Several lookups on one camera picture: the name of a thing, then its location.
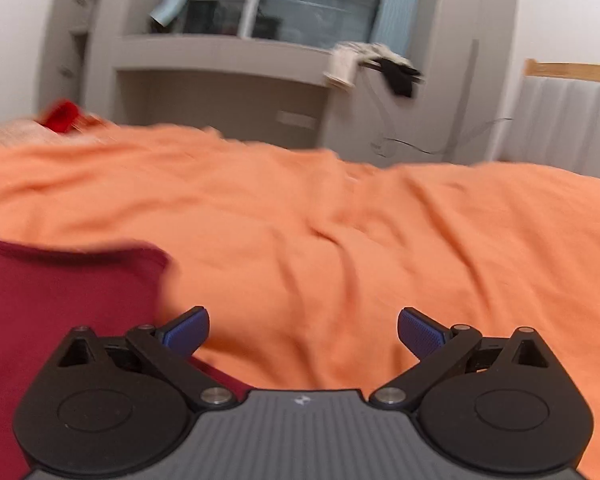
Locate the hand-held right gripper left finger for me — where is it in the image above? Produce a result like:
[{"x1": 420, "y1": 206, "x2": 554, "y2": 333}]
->
[{"x1": 50, "y1": 306, "x2": 240, "y2": 409}]

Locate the tall grey cabinet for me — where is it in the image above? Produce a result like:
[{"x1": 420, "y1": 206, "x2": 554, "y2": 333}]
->
[{"x1": 325, "y1": 0, "x2": 522, "y2": 164}]

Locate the grey wardrobe with shelves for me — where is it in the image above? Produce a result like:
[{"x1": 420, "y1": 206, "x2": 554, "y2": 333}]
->
[{"x1": 77, "y1": 0, "x2": 127, "y2": 124}]

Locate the open grey wardrobe door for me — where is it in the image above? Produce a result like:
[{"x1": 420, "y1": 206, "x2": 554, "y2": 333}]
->
[{"x1": 39, "y1": 0, "x2": 89, "y2": 111}]

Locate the black cable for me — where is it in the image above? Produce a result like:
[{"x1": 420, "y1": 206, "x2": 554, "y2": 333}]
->
[{"x1": 372, "y1": 67, "x2": 514, "y2": 159}]

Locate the black garment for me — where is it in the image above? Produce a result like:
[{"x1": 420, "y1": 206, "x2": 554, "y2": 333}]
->
[{"x1": 362, "y1": 56, "x2": 424, "y2": 99}]

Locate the red plush item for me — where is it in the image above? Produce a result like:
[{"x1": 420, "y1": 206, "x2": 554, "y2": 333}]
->
[{"x1": 39, "y1": 100, "x2": 84, "y2": 134}]

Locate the grey padded wooden headboard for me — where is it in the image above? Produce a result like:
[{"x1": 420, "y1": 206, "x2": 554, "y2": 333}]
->
[{"x1": 500, "y1": 58, "x2": 600, "y2": 184}]

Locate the pink patterned pillow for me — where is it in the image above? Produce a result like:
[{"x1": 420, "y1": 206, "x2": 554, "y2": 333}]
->
[{"x1": 0, "y1": 117, "x2": 51, "y2": 149}]

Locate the large window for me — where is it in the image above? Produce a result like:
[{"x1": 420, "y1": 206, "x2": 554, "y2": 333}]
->
[{"x1": 185, "y1": 0, "x2": 392, "y2": 42}]

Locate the white garment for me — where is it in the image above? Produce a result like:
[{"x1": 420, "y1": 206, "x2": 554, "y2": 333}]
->
[{"x1": 324, "y1": 42, "x2": 396, "y2": 92}]

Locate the long pleated blue curtain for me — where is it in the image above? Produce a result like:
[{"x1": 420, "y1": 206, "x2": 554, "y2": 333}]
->
[{"x1": 375, "y1": 0, "x2": 424, "y2": 54}]

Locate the orange blanket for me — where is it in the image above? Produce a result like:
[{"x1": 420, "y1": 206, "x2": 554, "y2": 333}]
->
[{"x1": 0, "y1": 119, "x2": 600, "y2": 480}]

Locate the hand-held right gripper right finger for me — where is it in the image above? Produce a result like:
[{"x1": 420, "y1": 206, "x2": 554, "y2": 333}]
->
[{"x1": 368, "y1": 308, "x2": 554, "y2": 409}]

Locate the grey window bench with drawers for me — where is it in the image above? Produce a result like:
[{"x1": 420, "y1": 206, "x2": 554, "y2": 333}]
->
[{"x1": 112, "y1": 34, "x2": 332, "y2": 151}]

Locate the dark red sweater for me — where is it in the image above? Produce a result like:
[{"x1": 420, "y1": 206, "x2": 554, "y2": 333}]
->
[{"x1": 0, "y1": 227, "x2": 254, "y2": 480}]

